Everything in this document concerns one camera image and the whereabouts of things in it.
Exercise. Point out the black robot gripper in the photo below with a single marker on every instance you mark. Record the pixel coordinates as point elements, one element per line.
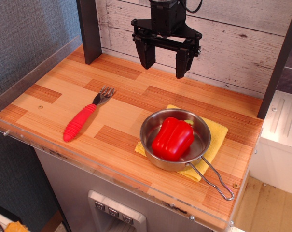
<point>167,29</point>

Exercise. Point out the red bell pepper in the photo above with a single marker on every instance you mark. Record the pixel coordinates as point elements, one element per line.
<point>173,139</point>

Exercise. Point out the yellow folded cloth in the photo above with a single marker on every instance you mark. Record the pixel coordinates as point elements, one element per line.
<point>212,145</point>

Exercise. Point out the white toy appliance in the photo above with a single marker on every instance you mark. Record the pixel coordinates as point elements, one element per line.
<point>271,162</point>

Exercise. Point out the grey toy fridge cabinet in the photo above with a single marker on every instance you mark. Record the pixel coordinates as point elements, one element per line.
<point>71,185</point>

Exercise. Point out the silver dispenser panel with buttons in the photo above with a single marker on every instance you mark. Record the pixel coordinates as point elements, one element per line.
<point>112,216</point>

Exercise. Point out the orange object bottom left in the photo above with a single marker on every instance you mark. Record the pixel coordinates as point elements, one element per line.
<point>16,227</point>

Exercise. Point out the fork with red handle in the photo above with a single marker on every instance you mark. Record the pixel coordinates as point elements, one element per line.
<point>77,123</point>

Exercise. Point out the dark right support post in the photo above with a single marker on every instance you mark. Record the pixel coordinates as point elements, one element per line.
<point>276,74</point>

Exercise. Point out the clear acrylic guard rail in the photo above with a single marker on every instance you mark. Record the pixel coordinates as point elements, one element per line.
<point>219,87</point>

